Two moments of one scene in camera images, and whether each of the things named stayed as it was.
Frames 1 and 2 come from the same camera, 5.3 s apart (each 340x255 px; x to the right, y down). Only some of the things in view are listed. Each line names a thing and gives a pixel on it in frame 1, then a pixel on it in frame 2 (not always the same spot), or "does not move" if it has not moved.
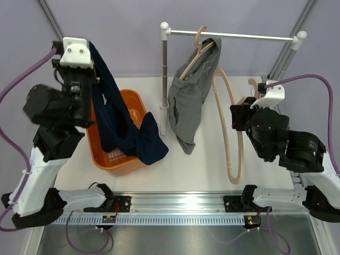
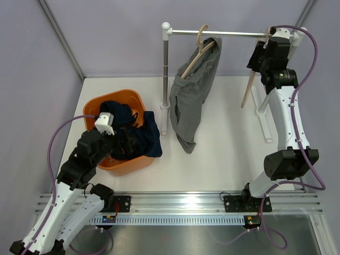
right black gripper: (240, 112) → (261, 48)
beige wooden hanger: (255, 86) → (252, 77)
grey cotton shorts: (187, 90) does not move
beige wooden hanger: (201, 51) does not move
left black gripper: (61, 69) → (126, 146)
